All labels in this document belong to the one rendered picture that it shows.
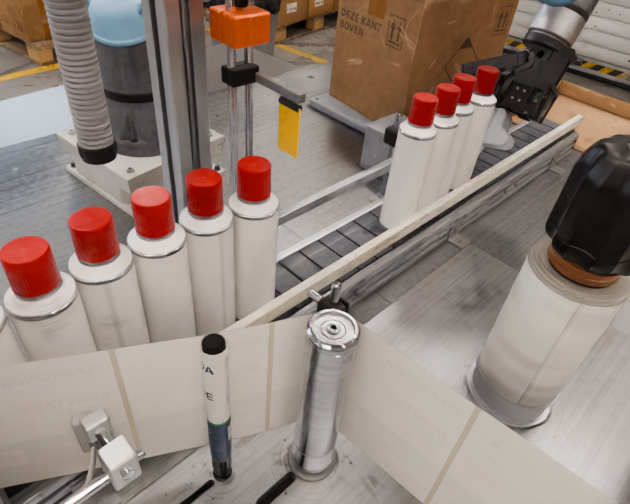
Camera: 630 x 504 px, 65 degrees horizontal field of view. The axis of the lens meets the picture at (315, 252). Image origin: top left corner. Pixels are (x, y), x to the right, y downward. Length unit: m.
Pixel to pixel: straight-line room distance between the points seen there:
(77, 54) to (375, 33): 0.74
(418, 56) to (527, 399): 0.71
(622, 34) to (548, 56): 3.84
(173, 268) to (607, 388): 0.49
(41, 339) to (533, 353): 0.41
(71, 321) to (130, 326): 0.06
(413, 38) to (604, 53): 3.82
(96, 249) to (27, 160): 0.64
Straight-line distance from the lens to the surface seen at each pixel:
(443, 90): 0.71
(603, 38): 4.78
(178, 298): 0.49
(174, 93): 0.56
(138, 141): 0.85
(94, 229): 0.41
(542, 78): 0.90
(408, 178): 0.70
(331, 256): 0.69
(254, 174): 0.47
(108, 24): 0.80
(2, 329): 0.42
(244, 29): 0.51
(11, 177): 1.01
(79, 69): 0.47
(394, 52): 1.07
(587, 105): 1.58
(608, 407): 0.65
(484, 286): 0.71
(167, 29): 0.54
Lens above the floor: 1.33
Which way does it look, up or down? 40 degrees down
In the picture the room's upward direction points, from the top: 7 degrees clockwise
